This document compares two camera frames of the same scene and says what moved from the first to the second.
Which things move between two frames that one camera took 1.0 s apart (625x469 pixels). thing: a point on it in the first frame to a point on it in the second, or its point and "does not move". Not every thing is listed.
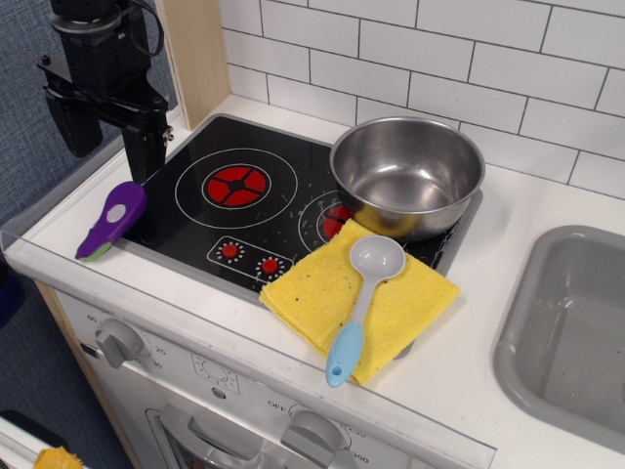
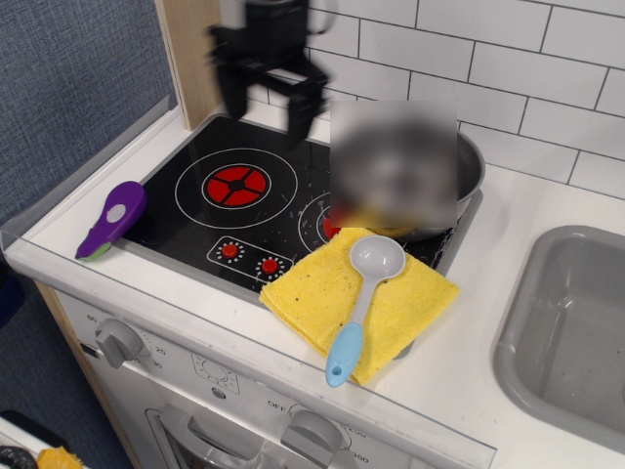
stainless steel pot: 406,178 does not move
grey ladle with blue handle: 372,259 does not move
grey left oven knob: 117,342 does not move
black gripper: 107,72 to 273,43
